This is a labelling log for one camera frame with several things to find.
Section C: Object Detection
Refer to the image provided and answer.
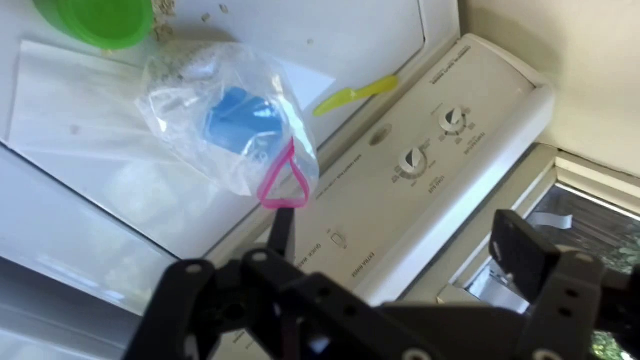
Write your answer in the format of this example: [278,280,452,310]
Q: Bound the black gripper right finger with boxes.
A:
[488,208,606,360]

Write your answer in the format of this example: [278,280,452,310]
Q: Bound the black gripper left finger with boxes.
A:
[122,205,347,360]

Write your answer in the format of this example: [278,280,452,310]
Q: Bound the blue measuring cup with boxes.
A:
[202,85,288,156]

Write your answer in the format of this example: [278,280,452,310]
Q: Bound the clear plastic zip bag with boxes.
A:
[136,40,321,212]

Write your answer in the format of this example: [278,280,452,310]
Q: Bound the green plastic cup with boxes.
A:
[30,0,155,51]

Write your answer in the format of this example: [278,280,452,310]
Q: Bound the white Amana washing machine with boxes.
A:
[0,0,557,360]

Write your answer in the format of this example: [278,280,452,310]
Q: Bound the white washer control knob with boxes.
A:
[438,106,469,135]
[395,144,430,177]

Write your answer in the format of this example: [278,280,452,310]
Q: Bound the yellow-green plastic spoon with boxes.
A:
[311,72,402,118]

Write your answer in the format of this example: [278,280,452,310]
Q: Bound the spilled grain pile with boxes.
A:
[150,0,232,41]

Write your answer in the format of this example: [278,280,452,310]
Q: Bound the cream wooden window frame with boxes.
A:
[466,141,640,360]

